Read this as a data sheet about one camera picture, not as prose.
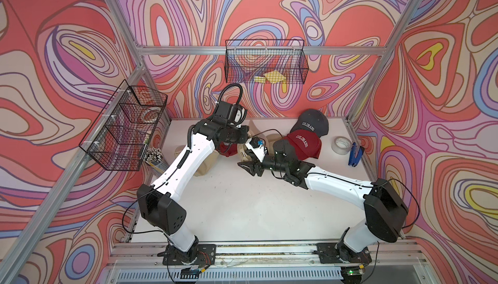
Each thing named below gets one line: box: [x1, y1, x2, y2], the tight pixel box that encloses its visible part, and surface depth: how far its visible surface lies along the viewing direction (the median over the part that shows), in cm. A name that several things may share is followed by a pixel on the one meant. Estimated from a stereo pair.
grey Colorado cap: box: [289, 108, 329, 139], surface depth 111 cm
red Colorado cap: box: [282, 129, 323, 161], surface depth 103 cm
